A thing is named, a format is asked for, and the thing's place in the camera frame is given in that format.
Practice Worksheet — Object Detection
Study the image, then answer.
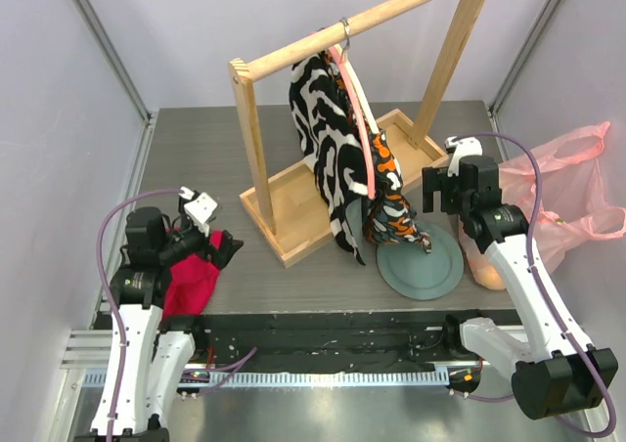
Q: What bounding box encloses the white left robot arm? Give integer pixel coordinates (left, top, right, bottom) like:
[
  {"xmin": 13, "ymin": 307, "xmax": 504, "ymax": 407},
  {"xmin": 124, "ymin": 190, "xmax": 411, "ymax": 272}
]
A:
[{"xmin": 76, "ymin": 197, "xmax": 243, "ymax": 441}]

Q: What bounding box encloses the orange grey patterned garment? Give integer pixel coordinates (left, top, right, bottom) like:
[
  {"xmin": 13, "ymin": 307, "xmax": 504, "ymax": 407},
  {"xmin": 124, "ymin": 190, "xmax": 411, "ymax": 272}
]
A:
[{"xmin": 320, "ymin": 53, "xmax": 434, "ymax": 255}]

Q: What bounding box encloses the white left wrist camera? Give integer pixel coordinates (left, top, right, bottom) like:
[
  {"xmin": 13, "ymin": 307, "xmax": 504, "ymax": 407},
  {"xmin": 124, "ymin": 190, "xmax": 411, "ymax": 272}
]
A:
[{"xmin": 179, "ymin": 187, "xmax": 219, "ymax": 229}]

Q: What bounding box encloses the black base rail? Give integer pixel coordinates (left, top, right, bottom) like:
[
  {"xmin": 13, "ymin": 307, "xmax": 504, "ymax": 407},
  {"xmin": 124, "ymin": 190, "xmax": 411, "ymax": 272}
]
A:
[{"xmin": 92, "ymin": 308, "xmax": 524, "ymax": 373}]

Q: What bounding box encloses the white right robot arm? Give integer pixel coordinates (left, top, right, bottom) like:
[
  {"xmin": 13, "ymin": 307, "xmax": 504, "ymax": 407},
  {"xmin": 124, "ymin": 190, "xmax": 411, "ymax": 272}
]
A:
[{"xmin": 422, "ymin": 155, "xmax": 618, "ymax": 420}]

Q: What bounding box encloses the red cloth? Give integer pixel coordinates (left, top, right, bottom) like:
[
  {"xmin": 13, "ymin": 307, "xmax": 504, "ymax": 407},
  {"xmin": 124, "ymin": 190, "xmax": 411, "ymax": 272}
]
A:
[{"xmin": 162, "ymin": 255, "xmax": 220, "ymax": 320}]

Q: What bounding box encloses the wooden clothes rack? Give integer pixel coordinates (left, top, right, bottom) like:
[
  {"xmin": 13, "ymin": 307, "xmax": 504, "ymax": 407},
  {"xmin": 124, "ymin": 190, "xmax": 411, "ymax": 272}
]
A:
[{"xmin": 228, "ymin": 0, "xmax": 485, "ymax": 267}]

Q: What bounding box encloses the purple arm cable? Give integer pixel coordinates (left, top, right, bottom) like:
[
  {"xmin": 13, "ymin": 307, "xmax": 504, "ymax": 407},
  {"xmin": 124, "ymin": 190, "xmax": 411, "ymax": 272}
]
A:
[
  {"xmin": 454, "ymin": 131, "xmax": 618, "ymax": 438},
  {"xmin": 95, "ymin": 189, "xmax": 259, "ymax": 438}
]

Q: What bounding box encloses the pink plastic bag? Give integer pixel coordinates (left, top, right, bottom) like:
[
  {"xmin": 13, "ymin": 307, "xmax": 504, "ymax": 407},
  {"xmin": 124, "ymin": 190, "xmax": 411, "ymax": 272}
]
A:
[{"xmin": 459, "ymin": 121, "xmax": 625, "ymax": 273}]

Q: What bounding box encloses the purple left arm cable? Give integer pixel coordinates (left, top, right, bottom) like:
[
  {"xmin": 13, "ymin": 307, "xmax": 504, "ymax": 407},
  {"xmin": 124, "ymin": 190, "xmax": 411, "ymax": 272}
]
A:
[{"xmin": 95, "ymin": 189, "xmax": 259, "ymax": 438}]

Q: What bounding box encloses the pink clothes hanger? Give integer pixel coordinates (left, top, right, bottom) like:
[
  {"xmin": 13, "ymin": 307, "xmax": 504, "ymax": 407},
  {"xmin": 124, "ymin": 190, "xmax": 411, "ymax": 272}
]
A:
[{"xmin": 328, "ymin": 18, "xmax": 376, "ymax": 200}]

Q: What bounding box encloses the grey round plate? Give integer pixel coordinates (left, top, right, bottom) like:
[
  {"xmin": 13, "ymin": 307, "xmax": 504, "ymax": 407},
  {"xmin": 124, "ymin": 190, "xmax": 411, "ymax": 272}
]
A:
[{"xmin": 356, "ymin": 221, "xmax": 464, "ymax": 300}]

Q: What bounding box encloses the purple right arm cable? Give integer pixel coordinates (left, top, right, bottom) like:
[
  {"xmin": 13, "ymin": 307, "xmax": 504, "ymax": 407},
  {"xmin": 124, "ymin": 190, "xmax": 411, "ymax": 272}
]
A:
[{"xmin": 454, "ymin": 131, "xmax": 618, "ymax": 438}]

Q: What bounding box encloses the white cable duct strip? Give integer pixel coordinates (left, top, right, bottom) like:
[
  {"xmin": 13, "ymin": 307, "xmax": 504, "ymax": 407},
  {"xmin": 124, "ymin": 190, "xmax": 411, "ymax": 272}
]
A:
[{"xmin": 82, "ymin": 369, "xmax": 451, "ymax": 388}]

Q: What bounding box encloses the fake orange fruit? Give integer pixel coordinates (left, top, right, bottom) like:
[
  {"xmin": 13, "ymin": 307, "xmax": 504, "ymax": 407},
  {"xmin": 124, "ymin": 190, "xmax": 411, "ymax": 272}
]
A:
[{"xmin": 468, "ymin": 258, "xmax": 506, "ymax": 290}]

